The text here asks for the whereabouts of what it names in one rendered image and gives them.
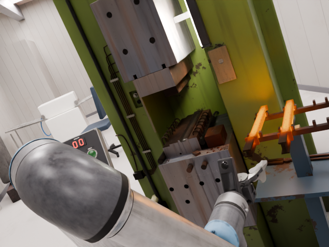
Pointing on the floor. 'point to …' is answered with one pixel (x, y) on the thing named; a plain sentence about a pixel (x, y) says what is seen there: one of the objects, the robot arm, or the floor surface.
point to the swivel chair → (102, 125)
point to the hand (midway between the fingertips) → (244, 161)
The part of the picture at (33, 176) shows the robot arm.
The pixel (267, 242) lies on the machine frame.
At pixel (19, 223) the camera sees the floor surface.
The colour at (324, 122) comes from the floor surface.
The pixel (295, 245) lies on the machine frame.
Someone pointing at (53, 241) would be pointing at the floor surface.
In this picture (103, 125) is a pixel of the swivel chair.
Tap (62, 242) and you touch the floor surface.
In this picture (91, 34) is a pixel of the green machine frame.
